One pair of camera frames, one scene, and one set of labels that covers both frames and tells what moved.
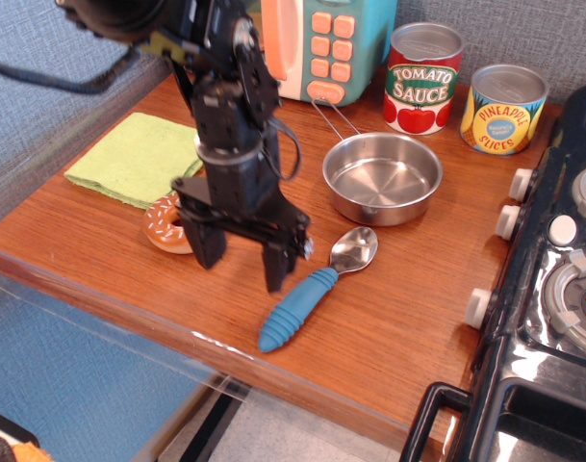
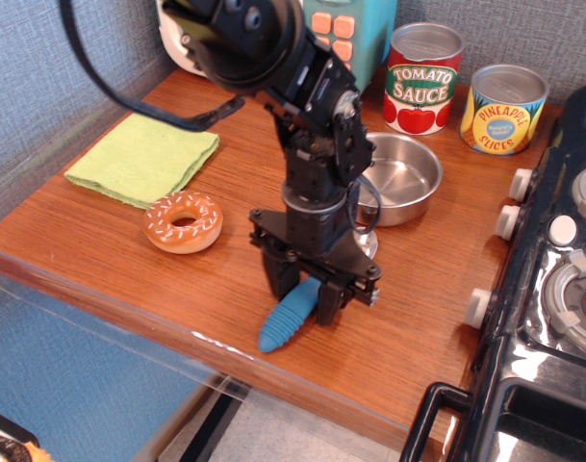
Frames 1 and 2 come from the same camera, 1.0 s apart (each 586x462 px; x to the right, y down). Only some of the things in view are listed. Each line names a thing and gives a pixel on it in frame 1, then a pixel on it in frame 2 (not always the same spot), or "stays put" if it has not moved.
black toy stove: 535,388 stays put
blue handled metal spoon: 351,247 stays put
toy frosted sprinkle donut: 159,229 stays put
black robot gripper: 242,189 → 318,231
